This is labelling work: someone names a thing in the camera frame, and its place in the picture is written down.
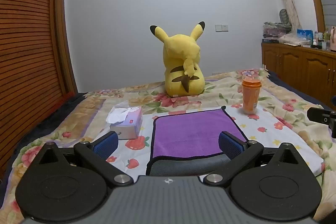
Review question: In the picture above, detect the wooden louvered wardrobe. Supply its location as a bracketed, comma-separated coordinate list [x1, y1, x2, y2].
[0, 0, 78, 174]

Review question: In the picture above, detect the stack of folded clothes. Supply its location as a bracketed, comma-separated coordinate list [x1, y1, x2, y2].
[262, 21, 292, 43]

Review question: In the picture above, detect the grey fan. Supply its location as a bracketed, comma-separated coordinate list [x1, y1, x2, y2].
[279, 9, 290, 25]

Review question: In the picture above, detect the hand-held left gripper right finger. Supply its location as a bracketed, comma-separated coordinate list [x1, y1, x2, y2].
[203, 131, 300, 186]

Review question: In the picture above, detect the blue tissue pack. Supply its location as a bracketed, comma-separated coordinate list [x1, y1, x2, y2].
[297, 29, 314, 42]

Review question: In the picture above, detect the pink bag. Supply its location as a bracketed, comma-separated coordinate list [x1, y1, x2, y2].
[329, 26, 336, 52]

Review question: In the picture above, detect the dark blue mattress cover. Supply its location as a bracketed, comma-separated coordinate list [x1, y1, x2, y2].
[0, 70, 336, 185]

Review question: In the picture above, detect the orange plastic bottle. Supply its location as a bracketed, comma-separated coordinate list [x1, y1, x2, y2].
[241, 78, 262, 115]

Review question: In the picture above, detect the wooden sideboard cabinet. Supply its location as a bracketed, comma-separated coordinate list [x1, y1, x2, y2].
[261, 42, 336, 109]

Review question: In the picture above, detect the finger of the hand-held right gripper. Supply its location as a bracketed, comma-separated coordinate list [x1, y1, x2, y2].
[307, 107, 332, 123]

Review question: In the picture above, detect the beige folded cloth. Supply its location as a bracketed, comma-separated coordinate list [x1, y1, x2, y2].
[278, 33, 311, 46]

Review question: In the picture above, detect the white strawberry print sheet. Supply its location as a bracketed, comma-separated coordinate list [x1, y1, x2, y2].
[89, 103, 324, 177]

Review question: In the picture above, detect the purple tissue box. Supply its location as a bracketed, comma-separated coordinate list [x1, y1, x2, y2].
[106, 100, 144, 140]

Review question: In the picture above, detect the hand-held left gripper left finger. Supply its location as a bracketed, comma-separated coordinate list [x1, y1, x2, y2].
[38, 132, 133, 186]

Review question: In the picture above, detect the purple towel with black trim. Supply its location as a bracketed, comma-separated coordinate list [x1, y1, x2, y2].
[146, 106, 249, 177]

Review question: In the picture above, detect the yellow plush toy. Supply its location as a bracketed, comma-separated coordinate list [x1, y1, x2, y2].
[150, 21, 206, 98]

